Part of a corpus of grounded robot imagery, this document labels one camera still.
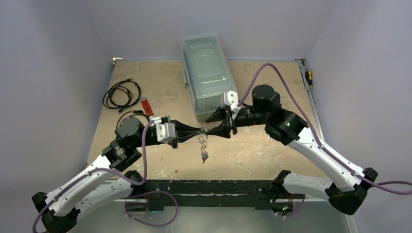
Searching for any metal key organizer plate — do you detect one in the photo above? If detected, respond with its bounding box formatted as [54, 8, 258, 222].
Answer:
[198, 136, 209, 164]

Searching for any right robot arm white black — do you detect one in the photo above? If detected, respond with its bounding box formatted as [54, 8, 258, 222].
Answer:
[206, 84, 378, 215]

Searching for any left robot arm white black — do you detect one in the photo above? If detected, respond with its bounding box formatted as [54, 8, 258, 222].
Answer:
[32, 116, 205, 233]

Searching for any clear plastic storage box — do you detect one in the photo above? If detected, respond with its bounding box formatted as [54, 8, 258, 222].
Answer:
[180, 33, 237, 122]

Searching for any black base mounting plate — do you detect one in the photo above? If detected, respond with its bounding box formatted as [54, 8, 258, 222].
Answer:
[127, 179, 305, 213]

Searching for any yellow black screwdriver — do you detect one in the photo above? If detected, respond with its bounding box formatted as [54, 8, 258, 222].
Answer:
[305, 70, 313, 88]

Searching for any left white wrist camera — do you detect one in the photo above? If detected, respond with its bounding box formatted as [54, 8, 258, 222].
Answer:
[151, 116, 176, 143]

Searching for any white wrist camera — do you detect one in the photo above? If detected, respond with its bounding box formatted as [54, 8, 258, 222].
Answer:
[219, 90, 240, 114]
[151, 116, 176, 143]

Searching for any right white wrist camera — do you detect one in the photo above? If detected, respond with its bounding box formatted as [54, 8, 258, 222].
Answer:
[219, 90, 240, 114]

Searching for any black usb cable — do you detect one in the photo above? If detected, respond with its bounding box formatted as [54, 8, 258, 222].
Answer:
[116, 110, 145, 128]

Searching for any coiled black cable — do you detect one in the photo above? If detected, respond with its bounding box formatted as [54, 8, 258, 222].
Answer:
[103, 79, 141, 111]

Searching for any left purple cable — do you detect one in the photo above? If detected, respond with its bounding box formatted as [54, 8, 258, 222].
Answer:
[31, 119, 179, 233]

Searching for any purple cable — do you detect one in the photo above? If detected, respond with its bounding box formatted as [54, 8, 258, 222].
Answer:
[236, 63, 412, 219]
[31, 119, 179, 233]

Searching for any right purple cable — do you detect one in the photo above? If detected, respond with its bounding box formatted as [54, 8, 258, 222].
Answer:
[236, 63, 412, 219]

